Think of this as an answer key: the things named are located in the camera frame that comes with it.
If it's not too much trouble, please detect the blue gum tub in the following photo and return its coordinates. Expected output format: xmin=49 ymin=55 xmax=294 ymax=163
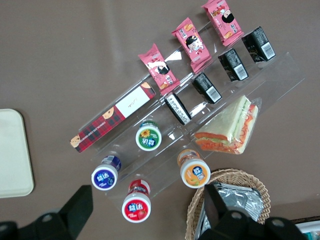
xmin=90 ymin=155 xmax=123 ymax=192

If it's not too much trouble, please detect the small black barcode box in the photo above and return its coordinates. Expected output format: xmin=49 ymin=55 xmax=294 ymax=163
xmin=164 ymin=91 xmax=193 ymax=126
xmin=191 ymin=72 xmax=223 ymax=105
xmin=217 ymin=48 xmax=250 ymax=82
xmin=241 ymin=25 xmax=277 ymax=64

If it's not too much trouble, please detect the oval wicker basket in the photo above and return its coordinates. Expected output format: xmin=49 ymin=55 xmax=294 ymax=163
xmin=184 ymin=168 xmax=272 ymax=240

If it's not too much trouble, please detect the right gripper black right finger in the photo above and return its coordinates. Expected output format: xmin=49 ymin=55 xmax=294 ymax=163
xmin=197 ymin=184 xmax=309 ymax=240

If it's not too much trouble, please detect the white plastic snack bin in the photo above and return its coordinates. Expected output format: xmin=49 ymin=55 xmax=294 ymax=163
xmin=294 ymin=219 xmax=320 ymax=240

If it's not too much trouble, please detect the silver foil container stack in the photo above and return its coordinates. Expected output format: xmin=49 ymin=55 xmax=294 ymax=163
xmin=193 ymin=181 xmax=264 ymax=240

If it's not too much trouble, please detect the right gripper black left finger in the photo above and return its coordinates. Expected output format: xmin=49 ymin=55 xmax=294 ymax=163
xmin=0 ymin=184 xmax=94 ymax=240

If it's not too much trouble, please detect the cream rectangular tray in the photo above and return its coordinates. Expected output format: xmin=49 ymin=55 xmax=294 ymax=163
xmin=0 ymin=108 xmax=35 ymax=199

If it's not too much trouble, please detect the clear acrylic tiered shelf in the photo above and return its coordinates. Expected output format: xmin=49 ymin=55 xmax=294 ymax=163
xmin=78 ymin=21 xmax=306 ymax=209

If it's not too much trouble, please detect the red plaid cookie box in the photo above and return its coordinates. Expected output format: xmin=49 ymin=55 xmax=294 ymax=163
xmin=69 ymin=81 xmax=157 ymax=153

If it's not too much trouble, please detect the green gum tub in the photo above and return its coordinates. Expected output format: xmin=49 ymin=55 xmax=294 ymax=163
xmin=135 ymin=120 xmax=163 ymax=152

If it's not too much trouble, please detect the red gum tub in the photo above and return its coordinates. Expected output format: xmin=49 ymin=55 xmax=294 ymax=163
xmin=121 ymin=179 xmax=152 ymax=224

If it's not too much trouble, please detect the wrapped triangle sandwich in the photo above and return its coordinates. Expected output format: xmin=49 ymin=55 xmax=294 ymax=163
xmin=194 ymin=94 xmax=262 ymax=155

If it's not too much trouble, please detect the orange gum tub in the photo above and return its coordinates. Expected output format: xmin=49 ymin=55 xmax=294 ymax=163
xmin=176 ymin=148 xmax=212 ymax=189

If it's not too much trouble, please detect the pink cartoon snack packet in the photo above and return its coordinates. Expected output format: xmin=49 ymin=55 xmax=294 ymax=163
xmin=138 ymin=42 xmax=181 ymax=96
xmin=201 ymin=0 xmax=245 ymax=47
xmin=171 ymin=17 xmax=213 ymax=74

